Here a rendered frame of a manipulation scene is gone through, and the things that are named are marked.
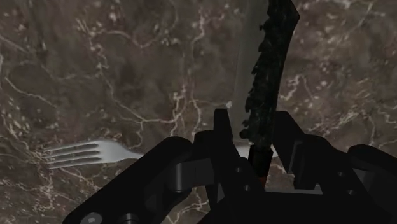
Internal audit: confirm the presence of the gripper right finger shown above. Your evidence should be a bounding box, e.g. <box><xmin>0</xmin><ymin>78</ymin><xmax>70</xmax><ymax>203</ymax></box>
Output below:
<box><xmin>272</xmin><ymin>110</ymin><xmax>397</xmax><ymax>212</ymax></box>

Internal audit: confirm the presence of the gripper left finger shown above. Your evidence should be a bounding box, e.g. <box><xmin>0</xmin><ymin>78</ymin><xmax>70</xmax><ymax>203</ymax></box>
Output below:
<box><xmin>62</xmin><ymin>108</ymin><xmax>265</xmax><ymax>224</ymax></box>

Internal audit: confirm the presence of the silver fork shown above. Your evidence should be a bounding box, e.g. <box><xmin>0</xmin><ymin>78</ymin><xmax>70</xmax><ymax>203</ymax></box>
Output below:
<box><xmin>43</xmin><ymin>139</ymin><xmax>279</xmax><ymax>171</ymax></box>

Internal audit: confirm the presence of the black knife with grey blade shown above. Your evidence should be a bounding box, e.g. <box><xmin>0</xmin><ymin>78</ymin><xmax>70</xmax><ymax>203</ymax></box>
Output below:
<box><xmin>230</xmin><ymin>0</ymin><xmax>301</xmax><ymax>188</ymax></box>

